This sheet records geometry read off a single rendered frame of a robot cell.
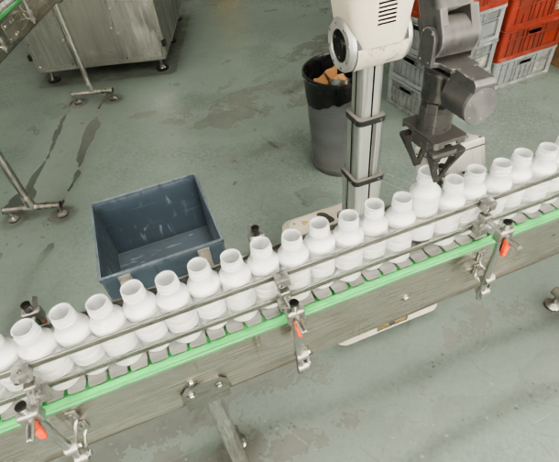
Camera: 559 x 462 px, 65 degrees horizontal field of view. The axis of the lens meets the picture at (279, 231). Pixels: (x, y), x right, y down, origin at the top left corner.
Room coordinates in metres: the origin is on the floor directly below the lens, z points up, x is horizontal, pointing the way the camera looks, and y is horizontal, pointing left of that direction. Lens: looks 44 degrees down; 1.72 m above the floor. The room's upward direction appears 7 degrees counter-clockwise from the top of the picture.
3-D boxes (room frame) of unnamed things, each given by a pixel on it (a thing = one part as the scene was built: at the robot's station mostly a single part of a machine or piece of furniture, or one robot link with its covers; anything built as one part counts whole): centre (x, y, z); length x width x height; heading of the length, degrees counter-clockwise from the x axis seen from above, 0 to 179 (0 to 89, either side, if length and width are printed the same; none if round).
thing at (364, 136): (1.33, -0.34, 0.74); 0.11 x 0.11 x 0.40; 17
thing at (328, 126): (2.34, -0.46, 0.32); 0.45 x 0.45 x 0.64
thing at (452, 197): (0.65, -0.35, 1.08); 0.06 x 0.06 x 0.17
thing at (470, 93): (0.62, -0.31, 1.41); 0.12 x 0.09 x 0.12; 15
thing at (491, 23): (2.97, -1.29, 0.55); 0.61 x 0.41 x 0.22; 114
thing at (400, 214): (0.62, -0.24, 1.08); 0.06 x 0.06 x 0.17
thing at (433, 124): (0.65, -0.29, 1.31); 0.10 x 0.07 x 0.07; 17
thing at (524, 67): (3.27, -1.93, 0.11); 0.61 x 0.41 x 0.22; 109
